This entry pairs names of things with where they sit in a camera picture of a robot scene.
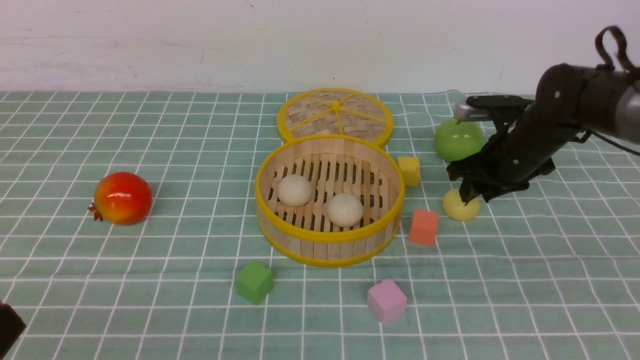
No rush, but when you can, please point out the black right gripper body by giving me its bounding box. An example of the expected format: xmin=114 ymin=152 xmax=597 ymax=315
xmin=446 ymin=107 xmax=581 ymax=193

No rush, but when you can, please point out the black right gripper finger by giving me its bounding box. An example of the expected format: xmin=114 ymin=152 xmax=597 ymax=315
xmin=482 ymin=184 xmax=530 ymax=203
xmin=458 ymin=177 xmax=482 ymax=205

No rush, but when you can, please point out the yellow bun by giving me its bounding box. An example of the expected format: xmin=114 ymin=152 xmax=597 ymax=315
xmin=442 ymin=188 xmax=482 ymax=223

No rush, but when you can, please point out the white bun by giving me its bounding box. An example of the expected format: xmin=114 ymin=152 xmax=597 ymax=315
xmin=277 ymin=174 xmax=313 ymax=207
xmin=324 ymin=193 xmax=364 ymax=228

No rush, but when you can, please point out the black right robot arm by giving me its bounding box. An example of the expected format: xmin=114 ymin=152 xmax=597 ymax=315
xmin=446 ymin=25 xmax=640 ymax=203

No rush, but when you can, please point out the bamboo steamer tray yellow rim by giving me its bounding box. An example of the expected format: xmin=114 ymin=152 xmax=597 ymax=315
xmin=254 ymin=134 xmax=405 ymax=267

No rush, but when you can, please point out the woven bamboo steamer lid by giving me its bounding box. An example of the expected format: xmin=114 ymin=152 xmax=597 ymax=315
xmin=276 ymin=88 xmax=394 ymax=148

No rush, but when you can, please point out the green apple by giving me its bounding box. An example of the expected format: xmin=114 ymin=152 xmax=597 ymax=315
xmin=434 ymin=117 xmax=485 ymax=162

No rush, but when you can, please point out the orange cube block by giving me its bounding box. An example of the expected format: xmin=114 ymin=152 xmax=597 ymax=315
xmin=407 ymin=208 xmax=439 ymax=247

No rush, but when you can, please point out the yellow cube block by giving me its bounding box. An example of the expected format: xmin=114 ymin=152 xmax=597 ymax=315
xmin=397 ymin=156 xmax=421 ymax=187

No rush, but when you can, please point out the pink cube block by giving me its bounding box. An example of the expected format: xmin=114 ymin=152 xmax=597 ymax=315
xmin=366 ymin=279 xmax=408 ymax=324

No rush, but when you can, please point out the green cube block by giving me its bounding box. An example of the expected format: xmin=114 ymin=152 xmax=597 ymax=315
xmin=235 ymin=260 xmax=275 ymax=305

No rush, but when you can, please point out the green checkered tablecloth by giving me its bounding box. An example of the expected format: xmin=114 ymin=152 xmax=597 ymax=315
xmin=0 ymin=90 xmax=640 ymax=360

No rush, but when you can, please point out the red pomegranate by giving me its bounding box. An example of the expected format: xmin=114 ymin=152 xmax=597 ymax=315
xmin=87 ymin=171 xmax=153 ymax=226

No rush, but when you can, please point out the dark left gripper corner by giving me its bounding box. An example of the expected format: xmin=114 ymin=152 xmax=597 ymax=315
xmin=0 ymin=302 xmax=26 ymax=360

